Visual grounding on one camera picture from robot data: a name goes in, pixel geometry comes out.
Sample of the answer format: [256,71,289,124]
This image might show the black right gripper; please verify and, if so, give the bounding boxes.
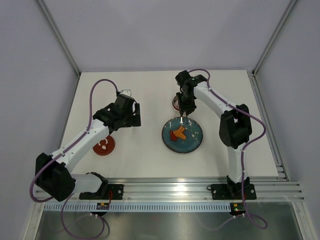
[176,91,197,116]

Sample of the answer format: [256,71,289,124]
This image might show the red round lunch box lid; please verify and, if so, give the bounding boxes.
[92,135,116,156]

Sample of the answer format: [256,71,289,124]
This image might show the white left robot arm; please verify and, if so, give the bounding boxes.
[32,93,141,202]

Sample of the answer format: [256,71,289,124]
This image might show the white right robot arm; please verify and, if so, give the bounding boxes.
[175,70,252,199]

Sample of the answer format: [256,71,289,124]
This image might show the orange food piece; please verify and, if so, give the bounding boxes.
[173,126,187,140]

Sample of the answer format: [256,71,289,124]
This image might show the blue floral ceramic plate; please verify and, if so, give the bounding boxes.
[161,116,204,154]

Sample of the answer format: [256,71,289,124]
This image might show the red food piece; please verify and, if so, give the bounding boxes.
[169,130,177,141]

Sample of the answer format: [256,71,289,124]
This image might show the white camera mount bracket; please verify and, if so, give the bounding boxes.
[120,89,132,97]

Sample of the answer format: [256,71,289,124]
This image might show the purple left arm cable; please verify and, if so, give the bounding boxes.
[29,78,121,238]

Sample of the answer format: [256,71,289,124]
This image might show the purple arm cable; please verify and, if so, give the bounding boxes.
[188,68,270,231]
[29,78,121,238]

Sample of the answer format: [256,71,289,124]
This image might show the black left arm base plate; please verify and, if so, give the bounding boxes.
[79,183,124,200]

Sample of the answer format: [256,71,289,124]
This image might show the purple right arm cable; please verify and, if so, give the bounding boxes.
[188,68,270,231]

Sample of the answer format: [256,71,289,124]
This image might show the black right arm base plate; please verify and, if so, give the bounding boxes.
[206,183,257,201]

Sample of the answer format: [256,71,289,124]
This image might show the white slotted cable duct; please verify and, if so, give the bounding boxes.
[44,201,245,213]

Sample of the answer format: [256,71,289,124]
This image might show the aluminium front rail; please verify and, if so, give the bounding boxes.
[33,177,305,203]

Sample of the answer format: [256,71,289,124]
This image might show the left aluminium frame post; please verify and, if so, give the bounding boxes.
[34,0,81,78]

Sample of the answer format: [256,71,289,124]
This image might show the aluminium frame post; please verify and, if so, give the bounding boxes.
[251,0,300,77]
[34,0,81,78]

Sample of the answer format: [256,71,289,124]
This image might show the right aluminium frame post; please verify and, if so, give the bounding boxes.
[251,0,300,77]

